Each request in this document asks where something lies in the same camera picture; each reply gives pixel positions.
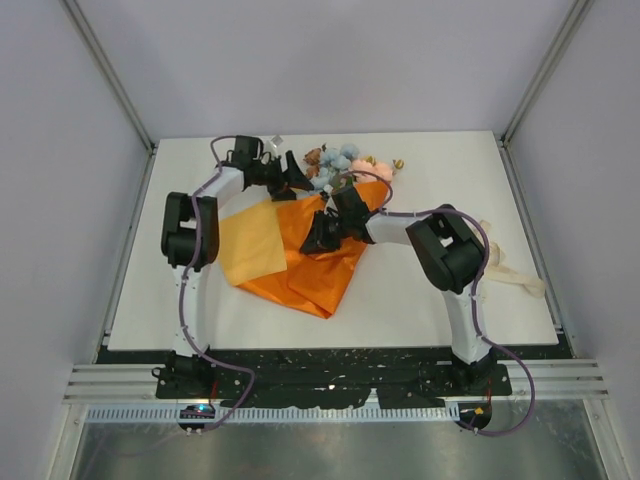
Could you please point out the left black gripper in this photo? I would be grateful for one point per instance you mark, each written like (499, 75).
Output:
(291, 177)

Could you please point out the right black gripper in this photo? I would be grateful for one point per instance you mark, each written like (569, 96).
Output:
(319, 240)

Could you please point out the fake flower bouquet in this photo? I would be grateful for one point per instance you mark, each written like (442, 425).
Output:
(326, 165)

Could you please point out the orange wrapping paper sheet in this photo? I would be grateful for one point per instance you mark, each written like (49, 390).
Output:
(286, 253)

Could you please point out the cream ribbon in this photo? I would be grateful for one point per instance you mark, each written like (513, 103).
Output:
(498, 271)

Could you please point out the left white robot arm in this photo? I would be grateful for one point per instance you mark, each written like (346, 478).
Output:
(190, 236)

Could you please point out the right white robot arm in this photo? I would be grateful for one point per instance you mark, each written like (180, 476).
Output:
(451, 256)

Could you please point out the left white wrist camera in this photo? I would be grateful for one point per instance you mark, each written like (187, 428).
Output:
(273, 145)

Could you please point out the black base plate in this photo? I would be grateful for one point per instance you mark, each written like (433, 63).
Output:
(324, 378)

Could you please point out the white slotted cable duct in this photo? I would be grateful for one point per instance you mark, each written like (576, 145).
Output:
(369, 413)

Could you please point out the left aluminium frame post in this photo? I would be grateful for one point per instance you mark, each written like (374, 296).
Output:
(101, 60)

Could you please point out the aluminium frame post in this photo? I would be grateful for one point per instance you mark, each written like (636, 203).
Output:
(101, 60)
(556, 50)

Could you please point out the right aluminium frame post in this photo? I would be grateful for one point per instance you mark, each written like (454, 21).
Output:
(556, 50)

